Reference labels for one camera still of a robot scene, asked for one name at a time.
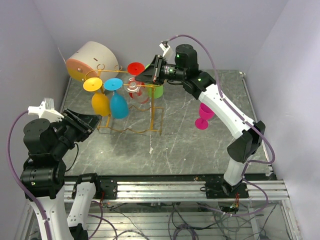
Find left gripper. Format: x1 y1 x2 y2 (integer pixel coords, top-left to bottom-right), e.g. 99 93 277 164
50 106 102 157

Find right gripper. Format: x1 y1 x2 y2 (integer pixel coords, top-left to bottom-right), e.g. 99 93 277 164
135 55 187 86

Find clear wine glass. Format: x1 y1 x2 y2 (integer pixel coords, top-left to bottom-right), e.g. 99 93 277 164
123 77 149 104

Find pink plastic wine glass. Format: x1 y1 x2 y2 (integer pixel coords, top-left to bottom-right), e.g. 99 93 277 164
195 103 215 130

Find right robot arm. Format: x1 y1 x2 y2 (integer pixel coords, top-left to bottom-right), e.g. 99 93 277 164
135 44 266 198

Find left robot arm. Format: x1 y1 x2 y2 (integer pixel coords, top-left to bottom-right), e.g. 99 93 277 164
20 109 104 240

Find red plastic wine glass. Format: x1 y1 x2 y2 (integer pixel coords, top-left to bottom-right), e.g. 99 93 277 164
127 62 145 76

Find green plastic wine glass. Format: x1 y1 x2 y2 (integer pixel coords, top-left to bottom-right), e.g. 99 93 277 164
144 83 164 99

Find yellow plastic wine glass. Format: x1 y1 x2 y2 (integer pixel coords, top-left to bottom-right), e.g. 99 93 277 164
83 77 111 117

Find blue plastic wine glass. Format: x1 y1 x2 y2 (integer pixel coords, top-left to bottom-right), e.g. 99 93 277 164
103 77 129 119

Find white cylindrical container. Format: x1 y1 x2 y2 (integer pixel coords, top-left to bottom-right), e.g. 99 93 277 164
66 41 120 82

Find gold wire wine glass rack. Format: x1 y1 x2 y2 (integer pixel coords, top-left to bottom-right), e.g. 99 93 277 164
97 67 164 134

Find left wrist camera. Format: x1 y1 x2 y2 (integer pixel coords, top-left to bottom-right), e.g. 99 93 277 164
27 97 64 123

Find aluminium mounting rail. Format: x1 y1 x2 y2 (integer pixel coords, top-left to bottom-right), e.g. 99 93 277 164
31 178 290 203

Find loose cables under table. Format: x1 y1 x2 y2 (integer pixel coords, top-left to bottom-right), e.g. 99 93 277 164
84 197 278 240

